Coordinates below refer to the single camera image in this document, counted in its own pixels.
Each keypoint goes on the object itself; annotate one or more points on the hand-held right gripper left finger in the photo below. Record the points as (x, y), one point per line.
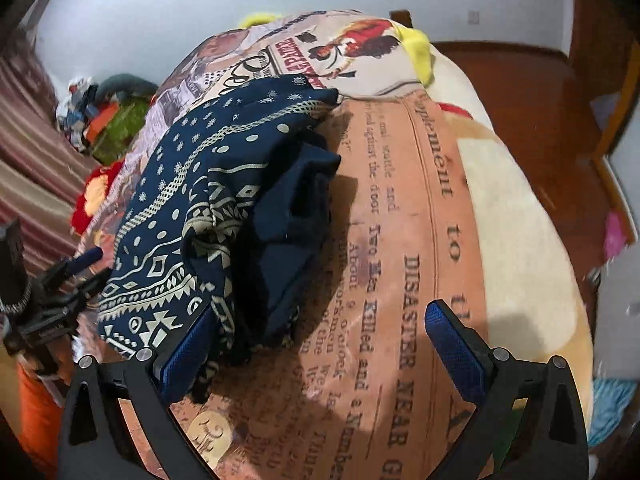
(187, 360)

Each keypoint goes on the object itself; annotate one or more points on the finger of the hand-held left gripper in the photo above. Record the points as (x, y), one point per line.
(87, 287)
(82, 258)

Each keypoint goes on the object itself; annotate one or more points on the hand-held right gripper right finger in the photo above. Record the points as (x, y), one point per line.
(460, 355)

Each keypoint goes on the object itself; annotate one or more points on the navy patterned hoodie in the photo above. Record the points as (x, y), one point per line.
(200, 200)

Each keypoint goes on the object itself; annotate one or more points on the striped curtain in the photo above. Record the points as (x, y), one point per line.
(30, 160)

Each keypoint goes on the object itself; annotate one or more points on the green cloth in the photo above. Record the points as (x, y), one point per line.
(122, 127)

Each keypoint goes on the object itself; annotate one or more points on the orange cloth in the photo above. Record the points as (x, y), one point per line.
(100, 122)

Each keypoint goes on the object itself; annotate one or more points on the newspaper print blanket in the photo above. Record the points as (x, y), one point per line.
(390, 210)

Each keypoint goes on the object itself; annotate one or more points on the light blue cloth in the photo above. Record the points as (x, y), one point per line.
(612, 410)

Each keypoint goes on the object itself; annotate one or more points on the grey cloth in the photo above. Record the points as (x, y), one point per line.
(125, 85)

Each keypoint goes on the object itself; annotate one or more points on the pink slipper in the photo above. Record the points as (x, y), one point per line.
(614, 235)

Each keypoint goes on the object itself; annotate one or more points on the wooden framed mirror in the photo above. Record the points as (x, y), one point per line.
(617, 160)

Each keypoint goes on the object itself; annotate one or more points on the wooden door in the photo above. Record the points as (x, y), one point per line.
(600, 20)

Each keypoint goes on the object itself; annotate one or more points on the white wall socket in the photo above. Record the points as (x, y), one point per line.
(472, 16)

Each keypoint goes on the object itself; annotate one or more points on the wooden bed post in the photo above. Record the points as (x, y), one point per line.
(401, 17)

